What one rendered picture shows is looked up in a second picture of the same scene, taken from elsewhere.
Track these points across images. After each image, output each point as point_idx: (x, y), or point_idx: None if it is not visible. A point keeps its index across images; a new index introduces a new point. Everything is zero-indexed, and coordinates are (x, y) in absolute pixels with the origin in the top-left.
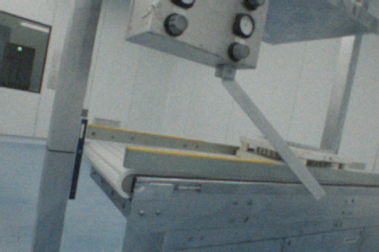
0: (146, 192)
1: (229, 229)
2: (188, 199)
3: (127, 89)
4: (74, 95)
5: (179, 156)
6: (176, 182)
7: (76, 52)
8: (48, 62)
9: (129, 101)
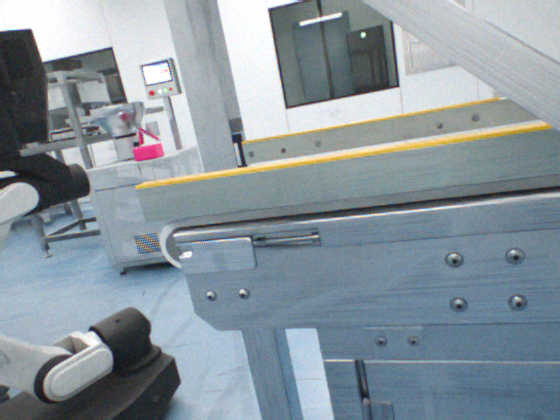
0: (200, 258)
1: (506, 324)
2: (300, 264)
3: (546, 19)
4: (209, 103)
5: (237, 179)
6: (252, 231)
7: (186, 35)
8: (398, 36)
9: (558, 40)
